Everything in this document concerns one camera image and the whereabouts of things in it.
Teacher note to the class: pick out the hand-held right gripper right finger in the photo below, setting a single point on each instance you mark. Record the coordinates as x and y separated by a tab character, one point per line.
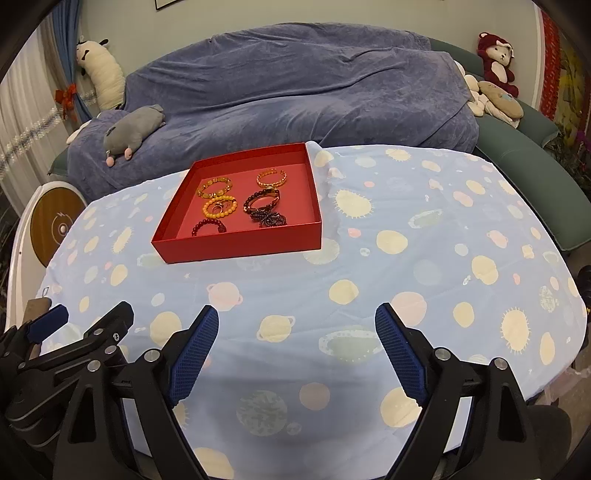
399	355

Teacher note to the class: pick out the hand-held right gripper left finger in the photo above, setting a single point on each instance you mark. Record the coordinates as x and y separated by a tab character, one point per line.
194	355

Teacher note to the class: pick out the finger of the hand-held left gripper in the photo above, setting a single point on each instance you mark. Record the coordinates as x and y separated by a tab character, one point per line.
46	323
117	323

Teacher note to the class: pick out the red shallow box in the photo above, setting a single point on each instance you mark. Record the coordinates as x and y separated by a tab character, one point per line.
231	247

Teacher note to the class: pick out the dark purple beaded strand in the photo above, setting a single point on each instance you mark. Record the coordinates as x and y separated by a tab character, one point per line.
270	219

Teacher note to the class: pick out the brown flat tag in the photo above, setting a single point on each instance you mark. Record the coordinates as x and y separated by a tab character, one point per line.
38	307

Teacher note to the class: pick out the round wooden side table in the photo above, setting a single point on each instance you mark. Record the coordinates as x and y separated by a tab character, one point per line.
53	221

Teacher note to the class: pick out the planet print light blue tablecloth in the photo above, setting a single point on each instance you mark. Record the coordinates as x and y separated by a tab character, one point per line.
323	277

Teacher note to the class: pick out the black chair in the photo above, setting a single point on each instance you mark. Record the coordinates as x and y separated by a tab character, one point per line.
554	438

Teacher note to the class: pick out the white sheer curtain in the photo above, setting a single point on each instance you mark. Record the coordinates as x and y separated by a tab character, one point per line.
23	138

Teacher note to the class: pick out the gold open bangle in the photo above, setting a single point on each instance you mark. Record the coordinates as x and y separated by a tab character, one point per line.
261	177

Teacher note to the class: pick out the grey plush mouse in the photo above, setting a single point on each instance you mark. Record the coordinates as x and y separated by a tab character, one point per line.
134	127

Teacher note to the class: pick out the red bow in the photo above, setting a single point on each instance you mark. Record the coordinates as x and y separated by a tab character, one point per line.
65	96

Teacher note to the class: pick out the green sofa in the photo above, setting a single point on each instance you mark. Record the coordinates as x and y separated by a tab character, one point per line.
521	152

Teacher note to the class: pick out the white plush cow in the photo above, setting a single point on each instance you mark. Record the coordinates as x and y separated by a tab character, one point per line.
106	78

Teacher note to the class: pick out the white plush toy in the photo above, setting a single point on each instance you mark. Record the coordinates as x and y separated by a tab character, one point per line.
475	104

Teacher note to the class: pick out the flower plant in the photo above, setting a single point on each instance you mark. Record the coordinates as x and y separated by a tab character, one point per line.
575	152

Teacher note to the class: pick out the tan cookie plush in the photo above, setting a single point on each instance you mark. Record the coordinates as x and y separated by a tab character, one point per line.
501	99

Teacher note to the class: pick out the blue-grey blanket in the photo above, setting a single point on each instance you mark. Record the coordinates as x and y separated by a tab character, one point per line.
277	92

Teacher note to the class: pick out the blue curtain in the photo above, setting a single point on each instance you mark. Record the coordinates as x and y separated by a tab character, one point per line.
64	46

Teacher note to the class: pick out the red plush teddy bear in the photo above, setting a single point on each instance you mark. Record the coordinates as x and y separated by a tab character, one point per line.
496	69

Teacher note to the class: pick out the picture frame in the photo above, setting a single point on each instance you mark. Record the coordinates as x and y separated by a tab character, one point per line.
182	3

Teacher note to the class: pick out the red wall hanging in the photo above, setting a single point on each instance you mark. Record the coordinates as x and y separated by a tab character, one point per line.
551	64

